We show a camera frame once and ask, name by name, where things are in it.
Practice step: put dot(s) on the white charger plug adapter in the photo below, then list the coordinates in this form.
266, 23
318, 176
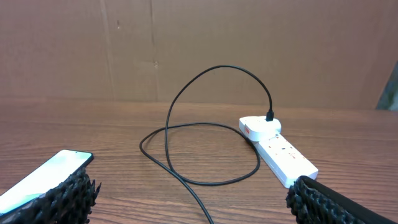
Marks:
257, 128

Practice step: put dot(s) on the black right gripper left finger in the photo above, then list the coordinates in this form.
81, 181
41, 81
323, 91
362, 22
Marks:
70, 202

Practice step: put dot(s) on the white power extension strip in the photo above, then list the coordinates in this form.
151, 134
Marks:
286, 162

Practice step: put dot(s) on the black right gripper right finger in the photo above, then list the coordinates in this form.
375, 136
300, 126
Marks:
314, 203

